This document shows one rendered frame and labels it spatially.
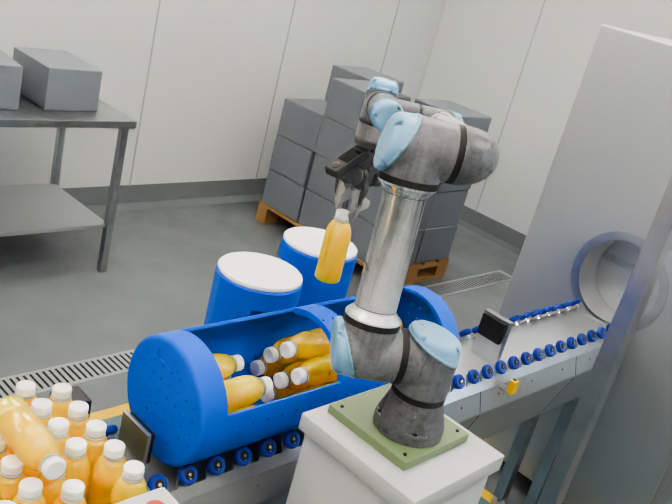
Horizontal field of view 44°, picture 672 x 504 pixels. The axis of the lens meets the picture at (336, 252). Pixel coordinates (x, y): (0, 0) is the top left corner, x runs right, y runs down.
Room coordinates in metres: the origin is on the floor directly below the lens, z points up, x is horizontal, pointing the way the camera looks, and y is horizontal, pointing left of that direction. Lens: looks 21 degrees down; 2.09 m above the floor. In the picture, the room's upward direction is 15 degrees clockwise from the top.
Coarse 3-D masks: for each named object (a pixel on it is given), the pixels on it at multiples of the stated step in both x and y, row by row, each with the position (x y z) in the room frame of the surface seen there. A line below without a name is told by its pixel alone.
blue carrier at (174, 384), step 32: (416, 288) 2.16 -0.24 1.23; (256, 320) 1.82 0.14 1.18; (288, 320) 1.93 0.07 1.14; (320, 320) 1.80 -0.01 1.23; (416, 320) 2.17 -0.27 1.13; (448, 320) 2.08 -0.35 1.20; (160, 352) 1.53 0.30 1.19; (192, 352) 1.50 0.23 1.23; (224, 352) 1.80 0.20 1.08; (256, 352) 1.88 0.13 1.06; (128, 384) 1.59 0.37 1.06; (160, 384) 1.51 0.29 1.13; (192, 384) 1.45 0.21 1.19; (224, 384) 1.48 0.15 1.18; (352, 384) 1.75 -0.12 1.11; (384, 384) 1.85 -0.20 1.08; (160, 416) 1.50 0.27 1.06; (192, 416) 1.43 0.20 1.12; (224, 416) 1.46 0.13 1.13; (256, 416) 1.52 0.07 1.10; (288, 416) 1.60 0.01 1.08; (160, 448) 1.49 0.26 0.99; (192, 448) 1.42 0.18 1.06; (224, 448) 1.49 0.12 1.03
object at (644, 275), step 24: (648, 240) 2.38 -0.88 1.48; (648, 264) 2.36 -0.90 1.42; (648, 288) 2.36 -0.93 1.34; (624, 312) 2.37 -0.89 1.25; (624, 336) 2.35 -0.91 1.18; (600, 360) 2.37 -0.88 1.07; (600, 384) 2.35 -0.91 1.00; (576, 408) 2.38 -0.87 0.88; (600, 408) 2.38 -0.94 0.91; (576, 432) 2.36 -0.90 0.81; (576, 456) 2.35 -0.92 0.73; (552, 480) 2.37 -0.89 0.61
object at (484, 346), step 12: (492, 312) 2.50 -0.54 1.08; (480, 324) 2.49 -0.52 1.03; (492, 324) 2.46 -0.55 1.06; (504, 324) 2.44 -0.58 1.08; (480, 336) 2.50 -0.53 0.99; (492, 336) 2.45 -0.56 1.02; (504, 336) 2.45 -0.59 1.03; (480, 348) 2.49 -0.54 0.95; (492, 348) 2.46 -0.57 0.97; (492, 360) 2.45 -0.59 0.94
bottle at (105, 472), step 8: (104, 456) 1.30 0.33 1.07; (96, 464) 1.30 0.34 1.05; (104, 464) 1.29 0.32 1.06; (112, 464) 1.30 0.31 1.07; (120, 464) 1.30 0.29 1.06; (96, 472) 1.29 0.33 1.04; (104, 472) 1.29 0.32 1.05; (112, 472) 1.29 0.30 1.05; (120, 472) 1.30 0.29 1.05; (96, 480) 1.29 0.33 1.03; (104, 480) 1.28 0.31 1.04; (112, 480) 1.29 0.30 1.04; (96, 488) 1.28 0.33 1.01; (104, 488) 1.28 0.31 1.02; (88, 496) 1.30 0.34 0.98; (96, 496) 1.28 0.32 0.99; (104, 496) 1.28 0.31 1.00
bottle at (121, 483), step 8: (120, 480) 1.26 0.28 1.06; (128, 480) 1.25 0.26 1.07; (136, 480) 1.26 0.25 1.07; (144, 480) 1.28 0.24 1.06; (112, 488) 1.26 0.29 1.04; (120, 488) 1.25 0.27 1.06; (128, 488) 1.25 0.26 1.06; (136, 488) 1.25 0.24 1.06; (144, 488) 1.27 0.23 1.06; (112, 496) 1.25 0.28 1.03; (120, 496) 1.24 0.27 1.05; (128, 496) 1.24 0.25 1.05
